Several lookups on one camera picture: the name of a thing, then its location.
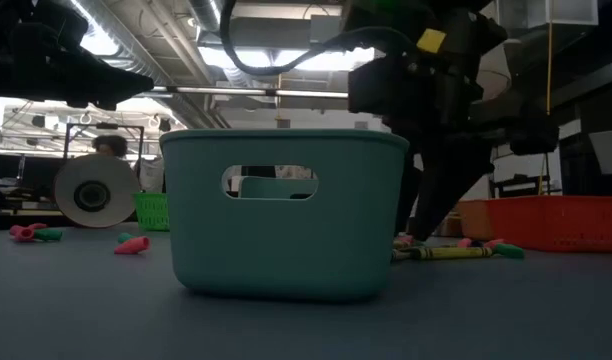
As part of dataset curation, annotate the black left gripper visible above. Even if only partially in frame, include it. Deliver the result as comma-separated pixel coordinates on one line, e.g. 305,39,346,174
0,0,155,112

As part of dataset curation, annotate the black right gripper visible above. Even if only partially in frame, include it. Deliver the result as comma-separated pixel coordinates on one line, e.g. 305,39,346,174
341,0,510,240

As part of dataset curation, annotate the teal plastic bin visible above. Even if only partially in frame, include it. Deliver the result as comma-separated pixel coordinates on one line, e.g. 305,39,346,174
159,128,411,303

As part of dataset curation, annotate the person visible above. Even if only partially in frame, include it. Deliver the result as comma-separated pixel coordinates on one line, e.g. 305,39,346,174
90,133,129,159

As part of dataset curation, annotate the yellow-green crayon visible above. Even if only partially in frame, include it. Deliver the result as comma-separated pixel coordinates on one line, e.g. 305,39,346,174
410,246,495,261

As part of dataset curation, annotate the black bench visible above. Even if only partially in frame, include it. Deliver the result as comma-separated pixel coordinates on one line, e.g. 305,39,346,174
489,173,563,199

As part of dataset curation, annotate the large white paper roll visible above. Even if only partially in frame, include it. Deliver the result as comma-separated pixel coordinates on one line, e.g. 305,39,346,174
53,153,141,229

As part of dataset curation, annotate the white shade table lamp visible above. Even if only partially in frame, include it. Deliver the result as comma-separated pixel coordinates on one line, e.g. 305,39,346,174
435,37,513,237

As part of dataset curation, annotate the long ceiling light strip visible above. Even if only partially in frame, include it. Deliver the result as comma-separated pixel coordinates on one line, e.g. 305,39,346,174
150,85,349,100

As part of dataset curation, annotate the green mesh basket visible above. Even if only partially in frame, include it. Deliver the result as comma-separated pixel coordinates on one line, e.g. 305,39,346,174
133,192,171,232

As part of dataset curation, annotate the red mesh basket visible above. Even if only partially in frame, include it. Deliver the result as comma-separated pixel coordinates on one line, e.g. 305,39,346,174
455,195,612,254

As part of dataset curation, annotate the white angled panel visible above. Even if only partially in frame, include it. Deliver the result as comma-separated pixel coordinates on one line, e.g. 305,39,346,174
588,128,612,176

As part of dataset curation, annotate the white ceiling fixture box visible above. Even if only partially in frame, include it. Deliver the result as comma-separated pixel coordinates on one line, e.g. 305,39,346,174
528,0,600,27

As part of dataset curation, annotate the black background gantry frame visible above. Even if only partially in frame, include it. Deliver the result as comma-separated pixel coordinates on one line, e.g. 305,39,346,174
62,121,147,166

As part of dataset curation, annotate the silver ceiling air duct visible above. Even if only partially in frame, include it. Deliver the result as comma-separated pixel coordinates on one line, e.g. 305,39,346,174
186,0,228,32

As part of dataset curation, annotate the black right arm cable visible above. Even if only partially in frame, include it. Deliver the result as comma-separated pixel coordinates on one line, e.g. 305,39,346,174
219,0,422,77

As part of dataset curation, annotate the yellow hanging cord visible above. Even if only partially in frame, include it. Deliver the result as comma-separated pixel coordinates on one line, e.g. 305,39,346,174
537,0,555,197

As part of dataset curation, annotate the grey ceiling duct box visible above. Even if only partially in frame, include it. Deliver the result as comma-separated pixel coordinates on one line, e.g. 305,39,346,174
200,13,347,54

